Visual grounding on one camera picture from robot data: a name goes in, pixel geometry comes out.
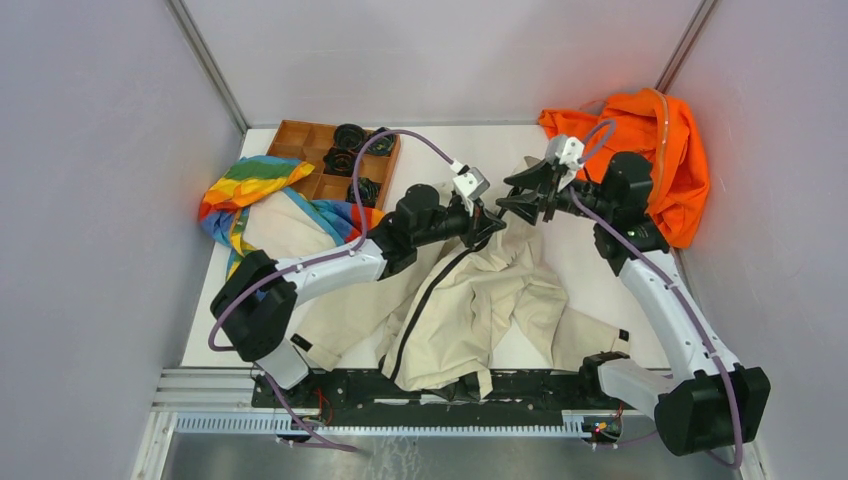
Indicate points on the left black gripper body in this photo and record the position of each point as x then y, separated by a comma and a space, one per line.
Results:
457, 221

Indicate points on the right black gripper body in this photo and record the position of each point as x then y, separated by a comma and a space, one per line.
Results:
563, 201

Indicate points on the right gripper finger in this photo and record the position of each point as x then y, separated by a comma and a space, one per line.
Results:
536, 173
527, 206

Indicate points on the beige zip jacket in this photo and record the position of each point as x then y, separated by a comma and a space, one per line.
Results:
443, 317

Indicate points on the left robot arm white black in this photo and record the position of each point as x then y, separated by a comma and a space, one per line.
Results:
255, 305

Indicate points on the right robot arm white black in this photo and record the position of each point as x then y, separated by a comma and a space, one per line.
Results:
710, 400

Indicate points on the orange jacket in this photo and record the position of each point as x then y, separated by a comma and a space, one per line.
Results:
662, 129

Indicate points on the black rolled sock near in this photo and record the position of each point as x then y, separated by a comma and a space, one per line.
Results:
367, 189

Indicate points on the black rolled sock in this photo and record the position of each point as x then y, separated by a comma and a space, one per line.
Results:
367, 189
349, 137
339, 162
379, 144

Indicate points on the black rolled sock far right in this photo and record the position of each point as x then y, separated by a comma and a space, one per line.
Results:
379, 144

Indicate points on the black rolled sock middle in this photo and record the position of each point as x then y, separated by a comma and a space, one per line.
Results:
339, 162

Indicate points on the black rolled sock far left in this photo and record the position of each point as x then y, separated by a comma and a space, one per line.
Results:
349, 137

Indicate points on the brown wooden compartment tray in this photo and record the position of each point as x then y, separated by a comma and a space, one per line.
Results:
309, 142

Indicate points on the rainbow striped garment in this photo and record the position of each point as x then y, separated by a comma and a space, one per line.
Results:
254, 206

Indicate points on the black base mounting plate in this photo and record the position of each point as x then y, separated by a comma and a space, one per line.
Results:
366, 398

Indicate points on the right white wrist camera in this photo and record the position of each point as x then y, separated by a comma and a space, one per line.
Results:
565, 155

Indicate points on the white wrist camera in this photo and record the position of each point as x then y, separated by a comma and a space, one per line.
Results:
469, 184
565, 155

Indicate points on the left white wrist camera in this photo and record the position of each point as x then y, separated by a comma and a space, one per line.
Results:
469, 184

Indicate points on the aluminium frame rail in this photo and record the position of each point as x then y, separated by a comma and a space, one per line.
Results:
219, 400

